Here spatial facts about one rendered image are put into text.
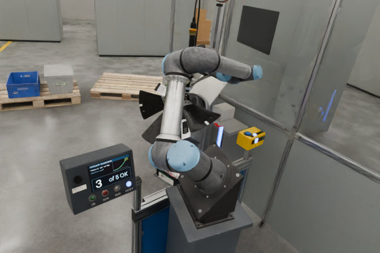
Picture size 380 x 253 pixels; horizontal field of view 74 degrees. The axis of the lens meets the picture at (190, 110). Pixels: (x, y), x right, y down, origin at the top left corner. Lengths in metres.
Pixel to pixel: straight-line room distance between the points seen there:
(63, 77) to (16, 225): 2.41
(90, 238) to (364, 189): 2.01
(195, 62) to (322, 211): 1.52
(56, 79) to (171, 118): 3.48
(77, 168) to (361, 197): 1.66
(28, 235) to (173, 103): 1.82
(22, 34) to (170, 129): 8.01
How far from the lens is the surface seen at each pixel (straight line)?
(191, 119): 1.53
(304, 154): 2.03
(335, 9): 1.81
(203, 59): 1.06
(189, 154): 0.93
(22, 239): 2.54
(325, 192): 2.07
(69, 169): 1.02
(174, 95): 1.09
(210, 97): 1.87
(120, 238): 2.35
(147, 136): 1.70
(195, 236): 1.11
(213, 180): 1.03
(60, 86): 4.46
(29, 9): 8.70
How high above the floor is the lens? 1.88
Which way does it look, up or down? 26 degrees down
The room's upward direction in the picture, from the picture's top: 6 degrees clockwise
